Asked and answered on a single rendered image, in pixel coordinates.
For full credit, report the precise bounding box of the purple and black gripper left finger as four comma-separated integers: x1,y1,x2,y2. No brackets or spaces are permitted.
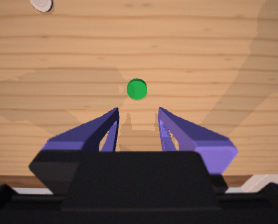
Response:
40,107,119,151

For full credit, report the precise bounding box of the green disc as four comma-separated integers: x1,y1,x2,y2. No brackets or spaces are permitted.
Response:
127,78,147,100

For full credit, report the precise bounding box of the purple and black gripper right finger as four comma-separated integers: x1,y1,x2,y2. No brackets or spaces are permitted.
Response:
158,107,238,175

